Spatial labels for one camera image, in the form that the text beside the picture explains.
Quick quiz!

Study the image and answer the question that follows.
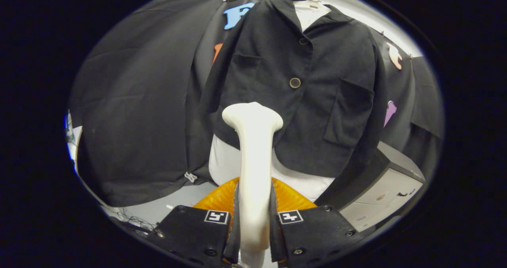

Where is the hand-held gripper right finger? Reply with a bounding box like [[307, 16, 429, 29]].
[[271, 177, 365, 268]]

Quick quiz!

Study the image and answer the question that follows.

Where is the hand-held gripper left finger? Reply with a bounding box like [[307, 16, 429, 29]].
[[152, 177, 241, 268]]

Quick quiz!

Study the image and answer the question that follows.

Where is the white shirt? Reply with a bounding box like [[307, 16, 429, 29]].
[[209, 0, 335, 203]]

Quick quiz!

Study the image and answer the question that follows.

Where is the white garment steamer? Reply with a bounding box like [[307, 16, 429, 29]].
[[222, 102, 284, 268]]

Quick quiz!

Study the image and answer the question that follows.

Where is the black suit jacket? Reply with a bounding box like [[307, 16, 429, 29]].
[[198, 0, 387, 178]]

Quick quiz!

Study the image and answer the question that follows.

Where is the grey cabinet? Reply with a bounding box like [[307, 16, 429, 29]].
[[315, 141, 426, 233]]

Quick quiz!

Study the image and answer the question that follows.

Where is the black backdrop cloth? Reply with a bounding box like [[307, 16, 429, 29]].
[[67, 0, 444, 207]]

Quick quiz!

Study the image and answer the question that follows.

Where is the tangle of black cables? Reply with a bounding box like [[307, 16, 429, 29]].
[[101, 207, 167, 237]]

